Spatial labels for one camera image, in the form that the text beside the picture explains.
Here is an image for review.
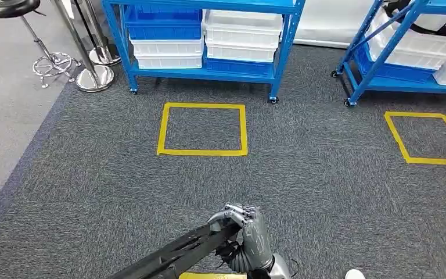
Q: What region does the blue metal shelf rack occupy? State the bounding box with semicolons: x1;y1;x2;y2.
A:
102;0;307;105
330;0;446;108

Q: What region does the blue plastic bin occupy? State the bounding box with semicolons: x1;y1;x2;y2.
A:
355;43;436;84
205;56;276;77
124;4;204;41

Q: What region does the yellow tape square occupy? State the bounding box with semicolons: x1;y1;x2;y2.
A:
156;102;249;157

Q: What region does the black looped belt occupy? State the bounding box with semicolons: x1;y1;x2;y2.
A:
383;0;446;39

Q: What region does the chrome stanchion post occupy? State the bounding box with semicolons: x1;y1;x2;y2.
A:
71;0;122;67
51;0;115;93

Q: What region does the black round stool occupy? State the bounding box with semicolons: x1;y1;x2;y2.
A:
0;0;82;90

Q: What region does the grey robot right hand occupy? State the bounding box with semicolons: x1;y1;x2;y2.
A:
207;203;276;272

